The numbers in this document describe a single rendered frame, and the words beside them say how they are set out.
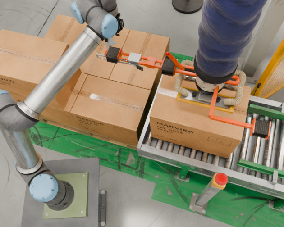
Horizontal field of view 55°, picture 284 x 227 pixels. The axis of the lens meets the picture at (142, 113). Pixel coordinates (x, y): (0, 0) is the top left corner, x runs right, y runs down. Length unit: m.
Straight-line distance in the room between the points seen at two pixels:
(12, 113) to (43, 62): 1.03
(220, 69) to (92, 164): 1.08
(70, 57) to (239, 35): 0.69
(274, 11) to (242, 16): 1.39
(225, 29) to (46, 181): 1.23
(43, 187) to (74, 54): 0.84
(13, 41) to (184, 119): 1.48
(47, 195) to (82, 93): 1.06
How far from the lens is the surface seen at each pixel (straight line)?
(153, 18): 3.62
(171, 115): 1.79
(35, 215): 2.00
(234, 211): 2.66
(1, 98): 1.32
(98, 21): 1.18
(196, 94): 1.66
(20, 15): 4.14
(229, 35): 1.18
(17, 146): 1.53
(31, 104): 1.21
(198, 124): 1.78
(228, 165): 2.15
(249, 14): 1.13
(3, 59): 2.37
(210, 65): 1.38
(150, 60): 1.64
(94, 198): 1.89
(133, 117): 2.24
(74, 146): 2.85
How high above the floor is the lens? 2.57
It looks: 64 degrees down
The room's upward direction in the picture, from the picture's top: 9 degrees counter-clockwise
